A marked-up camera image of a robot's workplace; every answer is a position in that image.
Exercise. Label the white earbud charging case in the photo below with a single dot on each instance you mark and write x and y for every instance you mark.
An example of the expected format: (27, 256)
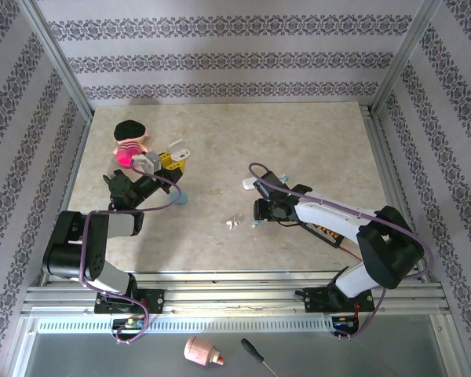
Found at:
(179, 150)

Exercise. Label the blue earbud charging case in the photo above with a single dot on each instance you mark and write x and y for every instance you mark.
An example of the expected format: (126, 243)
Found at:
(180, 198)

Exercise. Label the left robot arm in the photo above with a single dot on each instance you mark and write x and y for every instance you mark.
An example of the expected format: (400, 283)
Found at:
(119, 224)

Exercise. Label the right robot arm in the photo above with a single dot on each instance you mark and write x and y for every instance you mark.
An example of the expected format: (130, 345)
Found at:
(326, 214)

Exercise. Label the black stapler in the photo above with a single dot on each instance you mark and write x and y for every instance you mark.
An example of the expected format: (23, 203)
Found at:
(109, 180)

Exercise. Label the plush doll with black hair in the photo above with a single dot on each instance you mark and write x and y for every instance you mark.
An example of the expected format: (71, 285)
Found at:
(130, 137)

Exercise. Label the black charger with red print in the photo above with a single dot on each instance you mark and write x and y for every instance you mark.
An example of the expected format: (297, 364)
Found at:
(326, 233)

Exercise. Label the small green circuit board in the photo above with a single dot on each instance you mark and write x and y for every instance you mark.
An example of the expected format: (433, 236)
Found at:
(132, 323)
(344, 322)

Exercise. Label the pink toy bottle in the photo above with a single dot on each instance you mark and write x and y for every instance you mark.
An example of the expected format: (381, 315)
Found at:
(200, 350)

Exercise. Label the grey metal shelf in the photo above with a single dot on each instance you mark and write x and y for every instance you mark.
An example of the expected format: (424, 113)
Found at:
(337, 357)

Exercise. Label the aluminium side rail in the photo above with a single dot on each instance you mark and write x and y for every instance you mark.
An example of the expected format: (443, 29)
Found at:
(76, 157)
(377, 157)

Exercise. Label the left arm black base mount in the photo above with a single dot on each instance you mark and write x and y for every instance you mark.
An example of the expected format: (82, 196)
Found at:
(153, 300)

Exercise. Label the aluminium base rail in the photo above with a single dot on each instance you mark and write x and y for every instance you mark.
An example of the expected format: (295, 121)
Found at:
(239, 298)

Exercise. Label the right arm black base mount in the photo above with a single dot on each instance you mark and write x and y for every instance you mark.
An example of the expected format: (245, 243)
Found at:
(314, 299)

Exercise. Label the aluminium frame post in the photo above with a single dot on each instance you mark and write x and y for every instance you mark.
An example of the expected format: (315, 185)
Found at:
(404, 55)
(59, 63)

